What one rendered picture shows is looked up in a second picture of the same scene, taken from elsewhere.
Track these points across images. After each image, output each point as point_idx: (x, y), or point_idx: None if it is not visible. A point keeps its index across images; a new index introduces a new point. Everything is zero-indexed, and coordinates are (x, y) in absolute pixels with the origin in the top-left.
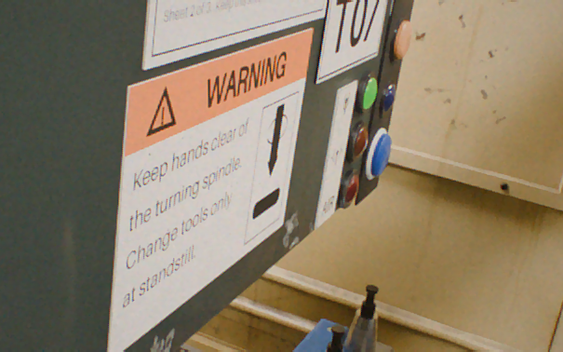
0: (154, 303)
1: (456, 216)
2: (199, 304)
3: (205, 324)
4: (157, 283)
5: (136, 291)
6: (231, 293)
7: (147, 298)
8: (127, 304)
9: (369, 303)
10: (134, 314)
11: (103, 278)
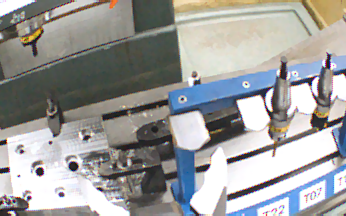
0: (8, 5)
1: None
2: (38, 4)
3: (45, 10)
4: (8, 0)
5: None
6: (62, 0)
7: (4, 4)
8: None
9: None
10: None
11: None
